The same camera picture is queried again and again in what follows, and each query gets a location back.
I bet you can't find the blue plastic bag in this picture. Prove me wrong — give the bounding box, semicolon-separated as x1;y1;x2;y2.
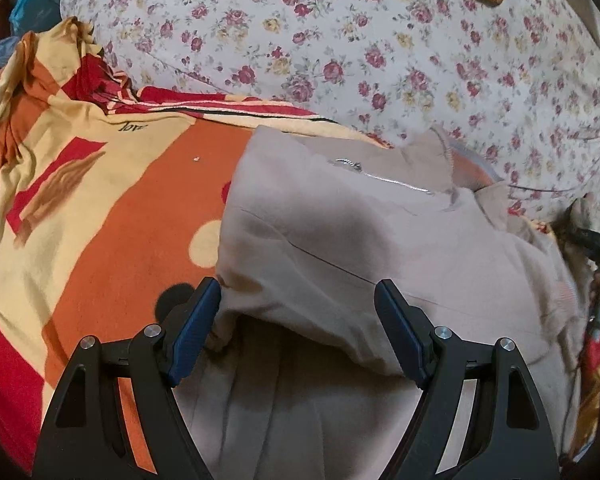
9;0;63;38

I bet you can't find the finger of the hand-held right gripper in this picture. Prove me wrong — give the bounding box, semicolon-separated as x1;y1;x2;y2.
566;227;600;261

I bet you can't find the orange yellow red printed blanket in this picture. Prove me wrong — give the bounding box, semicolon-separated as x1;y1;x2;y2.
0;16;600;476

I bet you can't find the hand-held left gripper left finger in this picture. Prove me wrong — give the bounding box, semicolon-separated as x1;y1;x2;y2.
32;276;223;480

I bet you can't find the white floral quilt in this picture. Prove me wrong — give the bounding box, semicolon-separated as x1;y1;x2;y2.
60;0;600;231

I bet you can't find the beige zip jacket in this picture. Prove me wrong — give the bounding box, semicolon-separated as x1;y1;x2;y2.
172;124;593;480

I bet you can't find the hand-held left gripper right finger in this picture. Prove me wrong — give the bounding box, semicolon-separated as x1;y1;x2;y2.
374;280;561;480

